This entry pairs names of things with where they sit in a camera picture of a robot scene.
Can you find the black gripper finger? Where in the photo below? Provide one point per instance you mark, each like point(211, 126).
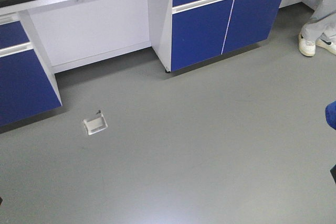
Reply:
point(333, 173)

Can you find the blue cloth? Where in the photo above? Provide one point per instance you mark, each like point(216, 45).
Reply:
point(330, 113)

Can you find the white sneaker right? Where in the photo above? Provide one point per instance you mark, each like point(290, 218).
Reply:
point(327, 45)

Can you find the white sneaker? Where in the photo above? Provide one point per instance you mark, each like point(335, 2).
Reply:
point(306, 47)
point(327, 45)

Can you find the blue cabinet left door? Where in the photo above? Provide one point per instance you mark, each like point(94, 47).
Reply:
point(198, 34)

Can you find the blue cabinet right door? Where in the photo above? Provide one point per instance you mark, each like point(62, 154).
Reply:
point(250, 22)

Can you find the white sneaker left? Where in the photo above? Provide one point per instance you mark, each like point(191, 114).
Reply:
point(306, 47)

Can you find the white floor outlet box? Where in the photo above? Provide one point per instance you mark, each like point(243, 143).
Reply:
point(95, 124)

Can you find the blue cabinet far left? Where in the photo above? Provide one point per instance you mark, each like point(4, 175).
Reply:
point(26, 88)

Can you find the blue cabinet door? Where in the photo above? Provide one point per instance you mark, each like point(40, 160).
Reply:
point(198, 34)
point(250, 22)

